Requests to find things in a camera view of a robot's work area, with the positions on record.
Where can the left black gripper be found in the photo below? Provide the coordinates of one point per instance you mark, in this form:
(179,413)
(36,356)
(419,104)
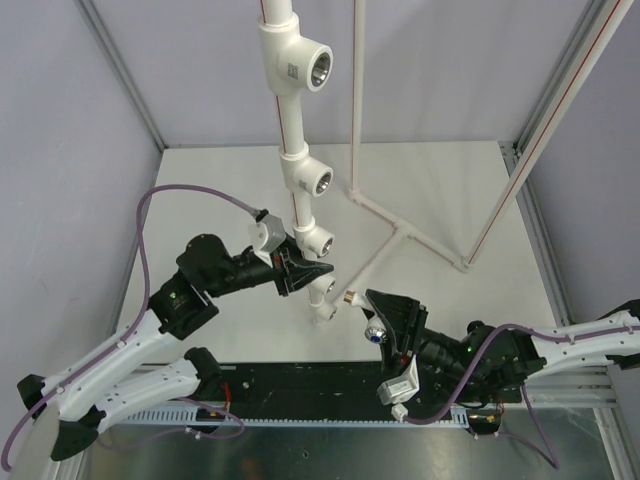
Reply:
(296,272)

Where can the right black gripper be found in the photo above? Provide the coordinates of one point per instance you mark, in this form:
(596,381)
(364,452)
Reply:
(403,319)

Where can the white PVC pipe frame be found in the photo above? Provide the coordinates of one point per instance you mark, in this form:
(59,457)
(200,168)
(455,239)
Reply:
(438,219)

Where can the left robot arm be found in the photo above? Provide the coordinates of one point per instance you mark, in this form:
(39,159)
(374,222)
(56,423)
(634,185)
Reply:
(96,392)

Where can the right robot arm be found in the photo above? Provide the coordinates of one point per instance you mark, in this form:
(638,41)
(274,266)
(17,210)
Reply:
(489,364)

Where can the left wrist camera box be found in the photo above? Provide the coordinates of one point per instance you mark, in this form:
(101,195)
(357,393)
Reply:
(266,234)

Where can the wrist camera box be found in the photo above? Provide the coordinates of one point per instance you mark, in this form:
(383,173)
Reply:
(396,391)
(266,234)

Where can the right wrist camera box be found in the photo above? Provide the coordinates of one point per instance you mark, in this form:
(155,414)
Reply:
(396,391)

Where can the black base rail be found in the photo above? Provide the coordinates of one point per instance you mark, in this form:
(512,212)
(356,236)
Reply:
(334,391)

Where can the aluminium table frame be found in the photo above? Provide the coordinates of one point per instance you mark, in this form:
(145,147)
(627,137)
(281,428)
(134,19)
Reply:
(566,426)

